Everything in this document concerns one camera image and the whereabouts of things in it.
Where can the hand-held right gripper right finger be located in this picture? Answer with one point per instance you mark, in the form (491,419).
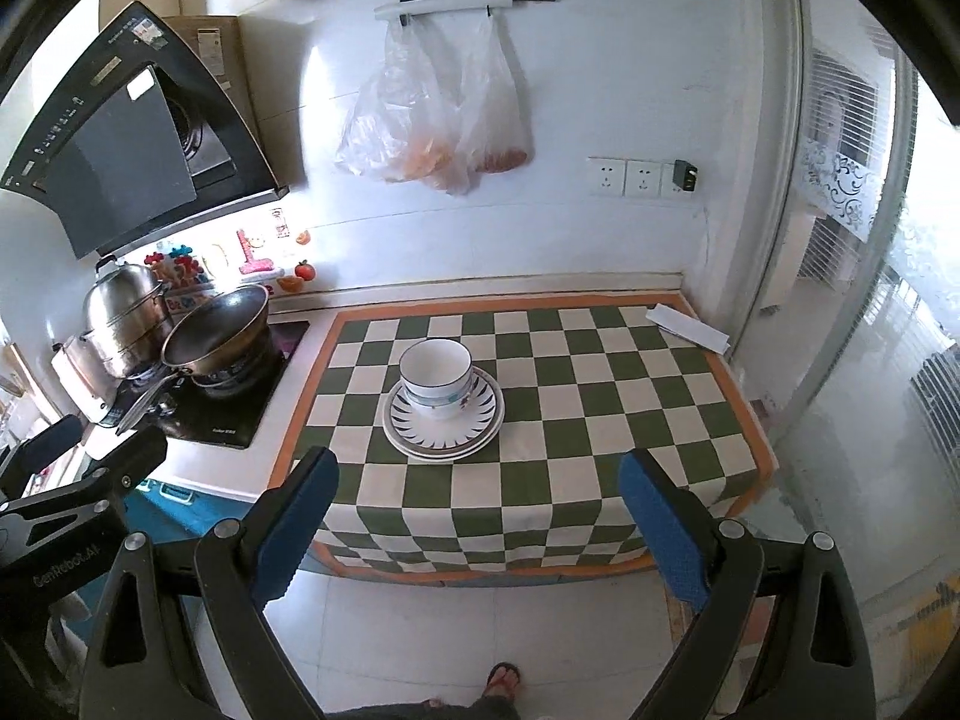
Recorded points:
(660,525)

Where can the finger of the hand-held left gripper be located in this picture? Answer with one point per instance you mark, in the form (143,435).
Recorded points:
(127,461)
(52,439)

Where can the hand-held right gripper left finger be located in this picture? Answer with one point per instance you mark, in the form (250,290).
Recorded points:
(296,517)

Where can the blue leaf pattern plate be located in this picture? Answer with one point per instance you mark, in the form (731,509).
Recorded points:
(442,436)

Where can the red floral white plate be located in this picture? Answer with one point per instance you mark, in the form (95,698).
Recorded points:
(480,448)

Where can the black rimmed white bowl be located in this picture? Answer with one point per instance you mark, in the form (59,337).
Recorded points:
(435,364)

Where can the white kitchen appliance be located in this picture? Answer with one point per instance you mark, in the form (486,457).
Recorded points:
(79,382)

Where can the teal cabinet front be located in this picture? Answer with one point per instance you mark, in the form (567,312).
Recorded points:
(187,502)

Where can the black gas stove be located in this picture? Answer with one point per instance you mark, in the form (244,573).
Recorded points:
(225,412)

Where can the green white checkered tablecloth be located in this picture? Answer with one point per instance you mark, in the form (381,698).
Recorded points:
(600,420)

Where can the stainless steel steamer pot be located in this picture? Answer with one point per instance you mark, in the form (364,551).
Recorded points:
(120,307)

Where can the dark metal wok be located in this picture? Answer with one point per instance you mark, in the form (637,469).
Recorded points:
(217,330)

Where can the white folded paper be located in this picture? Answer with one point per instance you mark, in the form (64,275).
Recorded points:
(686,326)

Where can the person's foot in sandal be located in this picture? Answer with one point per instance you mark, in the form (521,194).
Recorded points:
(501,686)

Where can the glass sliding door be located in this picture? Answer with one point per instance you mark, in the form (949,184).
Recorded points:
(862,390)

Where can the black range hood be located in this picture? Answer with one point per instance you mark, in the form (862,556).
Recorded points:
(112,150)

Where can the black plug adapter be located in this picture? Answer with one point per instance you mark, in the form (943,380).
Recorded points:
(685,175)

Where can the large clear plastic bag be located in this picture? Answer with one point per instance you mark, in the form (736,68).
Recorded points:
(397,120)

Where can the small clear plastic bag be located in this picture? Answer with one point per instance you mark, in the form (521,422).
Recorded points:
(502,112)

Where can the colourful wall stickers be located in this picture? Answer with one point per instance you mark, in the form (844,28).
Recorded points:
(176,266)

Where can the orange fruit wall sticker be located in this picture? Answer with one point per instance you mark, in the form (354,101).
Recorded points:
(291,285)

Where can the pink wall sticker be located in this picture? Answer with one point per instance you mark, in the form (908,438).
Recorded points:
(251,255)

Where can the red tomato wall sticker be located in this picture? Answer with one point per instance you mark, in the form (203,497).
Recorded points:
(304,270)

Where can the white wall socket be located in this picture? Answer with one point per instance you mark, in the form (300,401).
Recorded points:
(607,176)
(643,178)

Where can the white wall hook rail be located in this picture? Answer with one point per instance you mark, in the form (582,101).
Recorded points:
(450,6)

